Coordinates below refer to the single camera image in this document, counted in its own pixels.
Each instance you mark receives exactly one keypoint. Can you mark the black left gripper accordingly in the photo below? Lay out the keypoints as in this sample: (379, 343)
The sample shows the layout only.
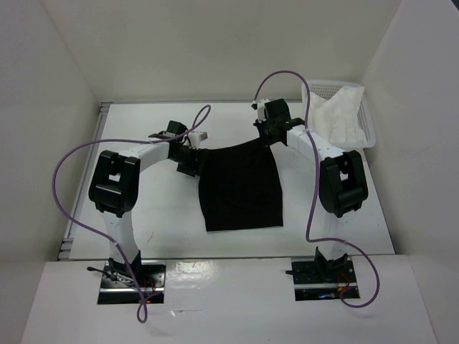
(193, 168)

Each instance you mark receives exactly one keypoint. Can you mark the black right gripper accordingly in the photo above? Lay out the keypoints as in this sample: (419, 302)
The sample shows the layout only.
(267, 141)

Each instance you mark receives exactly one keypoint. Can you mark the black skirt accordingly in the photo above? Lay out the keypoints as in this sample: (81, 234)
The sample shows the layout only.
(239, 188)

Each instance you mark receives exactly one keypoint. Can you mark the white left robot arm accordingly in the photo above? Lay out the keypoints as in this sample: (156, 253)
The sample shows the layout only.
(115, 186)

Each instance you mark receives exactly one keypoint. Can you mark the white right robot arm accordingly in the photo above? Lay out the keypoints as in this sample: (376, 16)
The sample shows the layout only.
(340, 186)

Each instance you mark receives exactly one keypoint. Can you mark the white skirt in basket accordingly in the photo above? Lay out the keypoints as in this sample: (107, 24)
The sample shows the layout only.
(336, 119)

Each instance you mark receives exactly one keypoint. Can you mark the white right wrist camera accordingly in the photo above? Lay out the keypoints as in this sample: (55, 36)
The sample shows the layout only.
(259, 106)

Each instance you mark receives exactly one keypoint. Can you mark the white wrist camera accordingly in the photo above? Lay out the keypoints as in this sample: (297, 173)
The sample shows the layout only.
(259, 106)
(195, 138)

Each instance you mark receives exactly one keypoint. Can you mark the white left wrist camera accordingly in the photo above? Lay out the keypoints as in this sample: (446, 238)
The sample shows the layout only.
(195, 138)

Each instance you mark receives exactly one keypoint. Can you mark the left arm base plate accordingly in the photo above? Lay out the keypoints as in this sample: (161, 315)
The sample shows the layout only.
(118, 289)

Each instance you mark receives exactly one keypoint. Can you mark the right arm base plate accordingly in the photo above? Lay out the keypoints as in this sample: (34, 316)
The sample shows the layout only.
(309, 285)

